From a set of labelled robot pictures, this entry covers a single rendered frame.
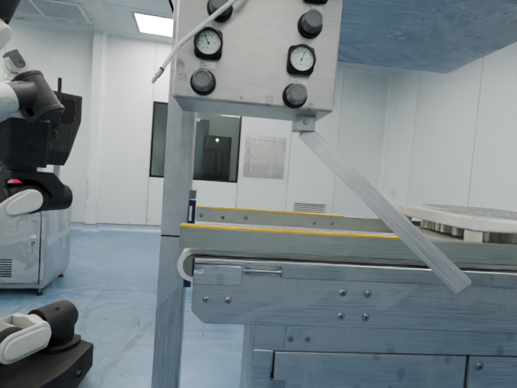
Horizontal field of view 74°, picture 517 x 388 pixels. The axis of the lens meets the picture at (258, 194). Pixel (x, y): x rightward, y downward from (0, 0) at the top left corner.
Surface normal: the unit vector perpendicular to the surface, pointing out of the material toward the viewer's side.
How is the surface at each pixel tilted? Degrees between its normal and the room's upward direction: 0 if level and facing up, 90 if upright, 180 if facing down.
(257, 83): 90
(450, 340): 90
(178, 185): 90
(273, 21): 90
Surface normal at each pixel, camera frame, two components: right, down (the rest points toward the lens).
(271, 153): 0.21, 0.07
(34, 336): 0.93, 0.09
